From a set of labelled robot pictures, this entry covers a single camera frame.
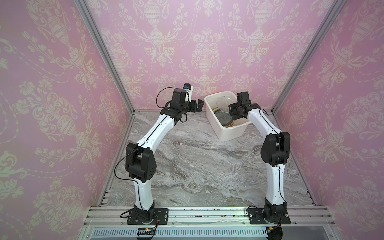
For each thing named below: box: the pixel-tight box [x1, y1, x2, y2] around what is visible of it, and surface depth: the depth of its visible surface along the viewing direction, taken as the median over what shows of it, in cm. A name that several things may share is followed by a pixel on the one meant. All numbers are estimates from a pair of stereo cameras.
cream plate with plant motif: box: [212, 107, 235, 128], surface depth 111 cm
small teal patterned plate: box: [214, 110, 234, 126], surface depth 111 cm
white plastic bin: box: [204, 91, 252, 142], surface depth 104 cm
